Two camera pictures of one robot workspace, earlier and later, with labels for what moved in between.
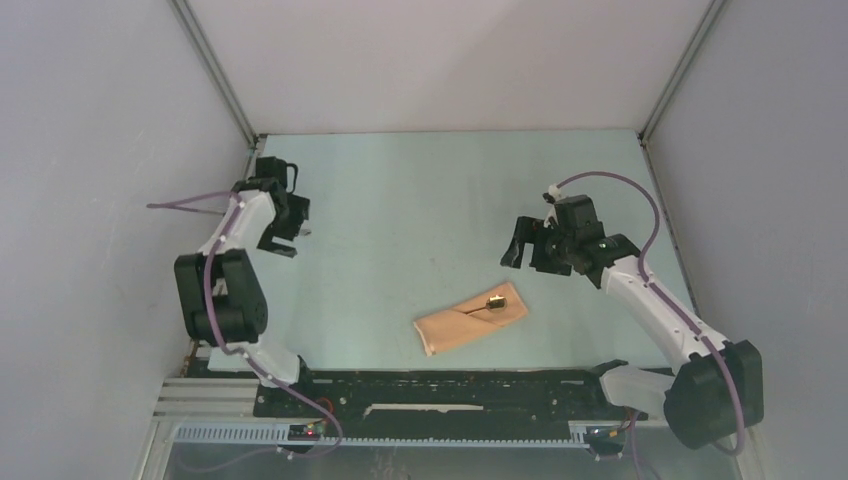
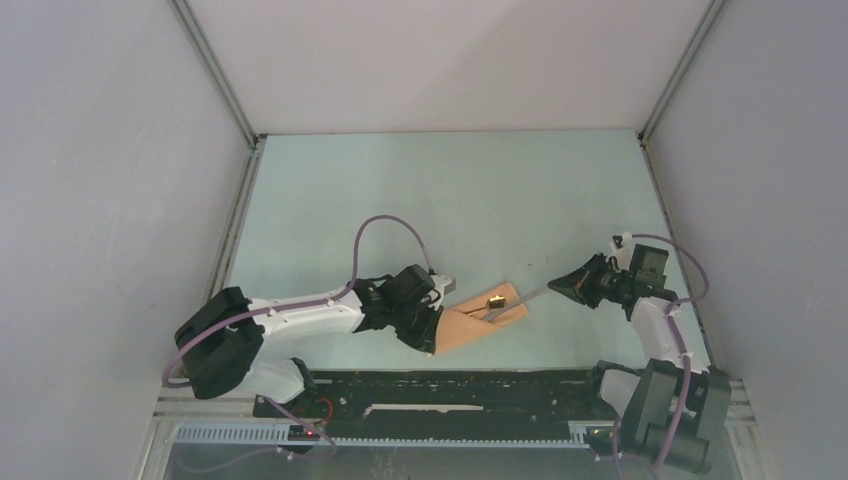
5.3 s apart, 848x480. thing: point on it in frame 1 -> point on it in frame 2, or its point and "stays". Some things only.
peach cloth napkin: x=443 y=330 stays
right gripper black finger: x=551 y=257 -> x=588 y=295
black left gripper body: x=281 y=218 -> x=414 y=324
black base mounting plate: x=469 y=396 stays
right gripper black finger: x=525 y=232 -> x=581 y=279
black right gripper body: x=567 y=242 -> x=610 y=283
